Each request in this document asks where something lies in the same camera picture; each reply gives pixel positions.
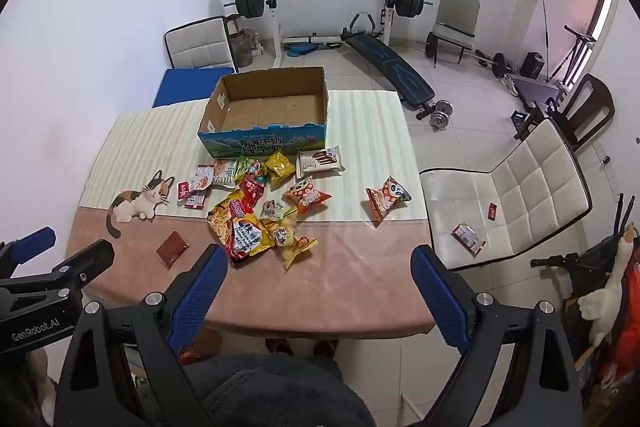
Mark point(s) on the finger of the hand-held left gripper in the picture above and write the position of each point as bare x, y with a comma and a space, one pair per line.
87, 262
32, 242

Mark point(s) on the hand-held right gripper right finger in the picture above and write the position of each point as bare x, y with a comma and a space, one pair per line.
440, 297

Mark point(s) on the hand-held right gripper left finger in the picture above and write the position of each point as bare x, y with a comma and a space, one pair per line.
200, 292

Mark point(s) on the brown sauce sachet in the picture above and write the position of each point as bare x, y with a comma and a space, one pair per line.
171, 249

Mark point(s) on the large red yellow chips packet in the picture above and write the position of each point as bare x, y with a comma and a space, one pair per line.
235, 227

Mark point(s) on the yellow printed snack packet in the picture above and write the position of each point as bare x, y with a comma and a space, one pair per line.
292, 242

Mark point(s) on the bright red snack packet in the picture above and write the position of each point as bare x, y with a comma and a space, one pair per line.
252, 192

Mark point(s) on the silver red fish snack packet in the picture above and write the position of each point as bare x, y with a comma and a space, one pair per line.
202, 177

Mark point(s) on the orange panda snack packet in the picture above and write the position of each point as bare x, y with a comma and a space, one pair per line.
387, 197
305, 197

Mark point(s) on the plain yellow snack packet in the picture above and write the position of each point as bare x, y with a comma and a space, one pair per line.
280, 167

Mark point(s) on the cardboard box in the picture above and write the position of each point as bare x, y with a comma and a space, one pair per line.
270, 107

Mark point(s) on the red white flat packet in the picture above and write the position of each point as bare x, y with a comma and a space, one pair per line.
468, 239

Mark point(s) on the striped cat print tablecloth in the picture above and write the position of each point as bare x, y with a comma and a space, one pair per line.
350, 267

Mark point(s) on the small red white snack packet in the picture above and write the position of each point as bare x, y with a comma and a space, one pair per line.
190, 196

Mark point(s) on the person's red shoe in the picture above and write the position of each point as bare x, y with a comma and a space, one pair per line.
325, 349
280, 347

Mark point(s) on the grey white snack packet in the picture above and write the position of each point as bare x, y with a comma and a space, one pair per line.
272, 209

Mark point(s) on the person's dark clothing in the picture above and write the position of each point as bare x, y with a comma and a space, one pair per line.
270, 392

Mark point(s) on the green snack packet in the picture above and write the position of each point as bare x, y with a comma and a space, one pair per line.
245, 164

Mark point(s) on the white goose plush toy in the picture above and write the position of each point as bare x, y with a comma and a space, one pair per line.
607, 287

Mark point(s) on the white chocolate stick packet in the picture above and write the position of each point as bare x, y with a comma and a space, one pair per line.
320, 159

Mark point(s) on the chrome dumbbell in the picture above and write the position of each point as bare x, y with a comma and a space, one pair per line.
441, 114

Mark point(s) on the blue pad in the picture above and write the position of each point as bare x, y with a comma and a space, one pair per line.
192, 84

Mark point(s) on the black sit-up bench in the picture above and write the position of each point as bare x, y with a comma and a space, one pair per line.
395, 72

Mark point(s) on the dark wooden chair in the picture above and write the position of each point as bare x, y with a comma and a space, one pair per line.
587, 107

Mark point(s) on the short barbell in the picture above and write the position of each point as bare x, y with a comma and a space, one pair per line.
496, 63

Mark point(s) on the clear water jug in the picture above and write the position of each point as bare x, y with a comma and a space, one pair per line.
245, 48

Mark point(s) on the teal exercise item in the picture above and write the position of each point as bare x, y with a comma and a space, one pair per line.
300, 49

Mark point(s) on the white squat rack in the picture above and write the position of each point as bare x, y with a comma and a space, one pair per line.
272, 27

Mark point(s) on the grey chair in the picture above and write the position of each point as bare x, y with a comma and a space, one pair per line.
455, 22

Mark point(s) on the window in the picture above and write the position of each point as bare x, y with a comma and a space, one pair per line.
607, 7

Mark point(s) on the white padded chair black frame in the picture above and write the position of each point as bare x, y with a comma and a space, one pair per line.
200, 44
505, 202

